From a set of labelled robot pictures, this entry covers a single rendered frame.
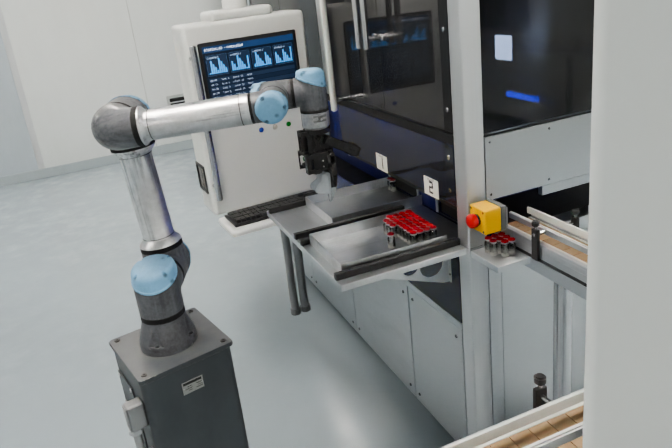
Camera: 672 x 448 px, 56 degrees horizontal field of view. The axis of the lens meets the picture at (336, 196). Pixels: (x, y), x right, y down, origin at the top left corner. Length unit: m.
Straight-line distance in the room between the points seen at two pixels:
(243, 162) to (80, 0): 4.62
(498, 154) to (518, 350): 0.67
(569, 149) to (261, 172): 1.23
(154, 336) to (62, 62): 5.47
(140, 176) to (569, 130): 1.22
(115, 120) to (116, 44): 5.45
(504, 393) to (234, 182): 1.29
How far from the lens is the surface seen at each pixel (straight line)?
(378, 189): 2.41
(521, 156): 1.89
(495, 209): 1.76
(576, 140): 2.01
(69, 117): 7.08
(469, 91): 1.74
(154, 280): 1.67
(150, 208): 1.76
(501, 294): 2.01
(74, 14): 6.99
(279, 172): 2.65
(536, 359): 2.23
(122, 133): 1.57
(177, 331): 1.73
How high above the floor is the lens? 1.68
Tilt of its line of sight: 20 degrees down
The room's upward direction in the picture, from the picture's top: 7 degrees counter-clockwise
